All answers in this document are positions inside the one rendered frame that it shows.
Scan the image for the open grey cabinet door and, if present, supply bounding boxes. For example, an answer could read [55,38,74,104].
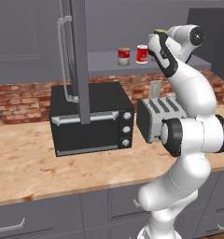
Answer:
[57,0,91,125]

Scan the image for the closed grey cabinet door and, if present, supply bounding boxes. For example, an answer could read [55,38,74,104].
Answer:
[0,0,63,86]

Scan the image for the black toaster oven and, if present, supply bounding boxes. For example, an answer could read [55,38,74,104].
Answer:
[49,81,136,158]

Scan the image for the grey slot toaster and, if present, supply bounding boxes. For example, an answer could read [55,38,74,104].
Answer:
[135,95,189,145]

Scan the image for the red and white can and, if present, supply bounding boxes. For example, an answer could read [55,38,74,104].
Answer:
[117,47,131,67]

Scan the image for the grey drawer front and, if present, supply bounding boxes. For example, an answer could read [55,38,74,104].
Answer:
[0,193,85,239]
[204,189,224,217]
[194,211,224,239]

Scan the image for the silver toaster oven handle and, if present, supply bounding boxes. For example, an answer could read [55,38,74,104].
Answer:
[50,110,120,126]

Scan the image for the white wall outlet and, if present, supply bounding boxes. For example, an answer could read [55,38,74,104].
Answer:
[148,80,163,98]

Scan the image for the silver cabinet door handle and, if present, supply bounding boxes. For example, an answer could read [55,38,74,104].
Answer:
[55,15,80,104]

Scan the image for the silver base cabinet handle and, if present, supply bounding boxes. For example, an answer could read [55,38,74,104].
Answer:
[133,198,143,209]

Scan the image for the open grey wall cabinet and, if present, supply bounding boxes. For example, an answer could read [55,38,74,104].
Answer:
[84,0,224,77]

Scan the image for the dark grey wall cabinet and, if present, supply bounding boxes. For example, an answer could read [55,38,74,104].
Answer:
[186,0,224,86]

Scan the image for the silver drawer handle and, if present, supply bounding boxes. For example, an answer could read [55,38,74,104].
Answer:
[0,217,27,235]
[207,223,224,233]

